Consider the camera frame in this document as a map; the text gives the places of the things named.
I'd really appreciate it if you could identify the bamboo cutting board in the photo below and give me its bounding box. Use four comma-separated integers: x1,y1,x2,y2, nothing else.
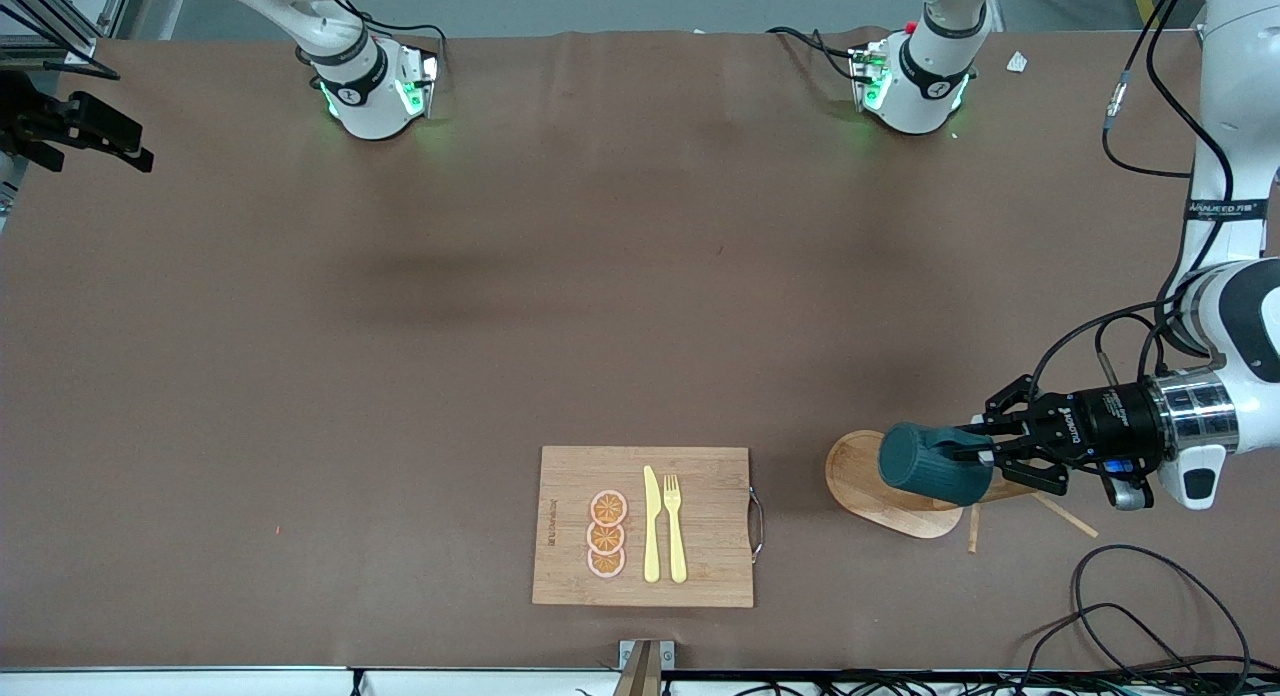
532,446,766,609

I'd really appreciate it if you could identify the metal mounting bracket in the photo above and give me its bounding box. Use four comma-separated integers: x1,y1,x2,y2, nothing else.
612,639,676,696

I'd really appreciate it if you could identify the black base cable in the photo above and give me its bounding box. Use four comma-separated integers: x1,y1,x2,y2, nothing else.
767,26,863,82
300,0,448,77

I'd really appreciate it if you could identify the aluminium frame post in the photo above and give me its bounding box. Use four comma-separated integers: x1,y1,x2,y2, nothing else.
0,0,136,65

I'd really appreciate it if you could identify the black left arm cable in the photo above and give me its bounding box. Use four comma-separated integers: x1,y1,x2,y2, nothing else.
1028,0,1241,402

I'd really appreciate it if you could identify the black looped cable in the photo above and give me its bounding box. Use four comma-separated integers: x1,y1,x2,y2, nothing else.
1015,603,1280,696
1072,544,1253,696

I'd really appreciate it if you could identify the wooden cup rack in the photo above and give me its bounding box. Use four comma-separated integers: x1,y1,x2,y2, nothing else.
825,429,1099,554

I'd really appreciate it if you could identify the yellow plastic knife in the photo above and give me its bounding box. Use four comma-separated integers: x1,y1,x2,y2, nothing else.
643,465,662,584

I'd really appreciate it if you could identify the teal cup with yellow inside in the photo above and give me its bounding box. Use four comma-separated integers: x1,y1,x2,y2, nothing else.
878,423,994,508

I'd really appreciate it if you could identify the yellow plastic fork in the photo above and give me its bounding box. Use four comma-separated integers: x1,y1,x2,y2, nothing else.
664,474,689,584

